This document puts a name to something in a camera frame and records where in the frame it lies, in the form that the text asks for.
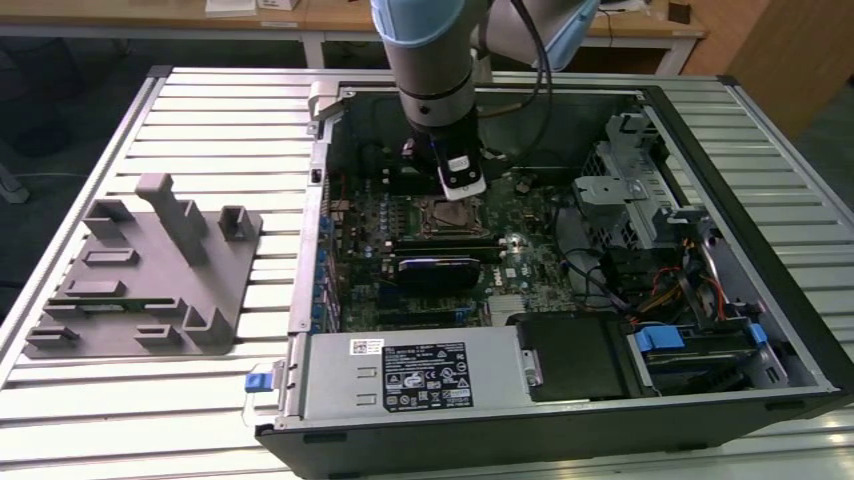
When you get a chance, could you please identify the metal socket cover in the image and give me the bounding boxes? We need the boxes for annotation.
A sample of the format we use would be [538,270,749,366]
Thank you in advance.
[418,195,487,237]

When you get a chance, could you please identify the CPU socket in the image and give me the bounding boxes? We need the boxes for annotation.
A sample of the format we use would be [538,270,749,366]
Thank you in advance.
[416,194,488,239]

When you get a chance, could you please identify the black RAM slot bank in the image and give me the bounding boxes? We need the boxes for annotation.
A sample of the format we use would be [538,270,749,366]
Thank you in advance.
[384,167,494,196]
[391,237,507,263]

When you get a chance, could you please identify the black graphics card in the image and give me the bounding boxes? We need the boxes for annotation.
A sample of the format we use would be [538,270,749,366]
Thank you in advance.
[394,256,483,292]

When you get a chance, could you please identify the green motherboard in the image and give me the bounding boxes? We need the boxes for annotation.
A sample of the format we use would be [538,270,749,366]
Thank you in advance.
[324,169,582,334]

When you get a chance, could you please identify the silver drive cage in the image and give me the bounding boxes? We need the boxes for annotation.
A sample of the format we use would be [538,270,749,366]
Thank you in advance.
[570,112,679,251]

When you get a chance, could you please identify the silver chipset heatsink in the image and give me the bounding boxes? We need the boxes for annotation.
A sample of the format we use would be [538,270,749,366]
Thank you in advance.
[488,294,530,327]

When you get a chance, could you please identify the white paper box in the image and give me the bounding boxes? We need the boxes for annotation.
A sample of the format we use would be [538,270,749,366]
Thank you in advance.
[204,0,259,15]

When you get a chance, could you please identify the silver power supply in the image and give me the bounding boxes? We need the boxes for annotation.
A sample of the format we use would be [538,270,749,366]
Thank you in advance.
[292,329,539,431]

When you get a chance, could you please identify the black plastic shroud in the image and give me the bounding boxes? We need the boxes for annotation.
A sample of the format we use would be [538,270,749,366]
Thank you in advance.
[504,312,662,404]

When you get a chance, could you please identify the wooden desk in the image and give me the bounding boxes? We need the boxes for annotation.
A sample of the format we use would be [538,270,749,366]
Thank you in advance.
[0,0,710,76]

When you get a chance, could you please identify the grey parts rack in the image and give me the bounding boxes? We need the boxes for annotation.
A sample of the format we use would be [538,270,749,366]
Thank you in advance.
[23,172,265,359]

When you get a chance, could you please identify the hard disk in blue carrier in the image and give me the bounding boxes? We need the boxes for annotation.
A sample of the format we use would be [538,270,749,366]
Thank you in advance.
[630,322,762,396]

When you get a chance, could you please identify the black PC case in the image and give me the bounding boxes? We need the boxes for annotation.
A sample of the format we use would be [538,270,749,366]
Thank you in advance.
[255,74,854,480]

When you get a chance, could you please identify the brown wooden cabinet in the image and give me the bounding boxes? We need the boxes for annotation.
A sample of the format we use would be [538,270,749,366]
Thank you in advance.
[683,0,854,144]

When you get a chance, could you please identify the white camera with black plate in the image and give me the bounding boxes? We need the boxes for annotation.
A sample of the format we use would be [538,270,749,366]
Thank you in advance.
[436,145,488,202]

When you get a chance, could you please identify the yellow orange wire bundle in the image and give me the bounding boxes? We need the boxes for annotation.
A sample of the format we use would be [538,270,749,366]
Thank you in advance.
[636,267,692,314]

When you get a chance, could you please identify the red thin cable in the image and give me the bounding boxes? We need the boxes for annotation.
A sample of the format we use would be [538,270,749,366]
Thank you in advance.
[710,274,730,322]

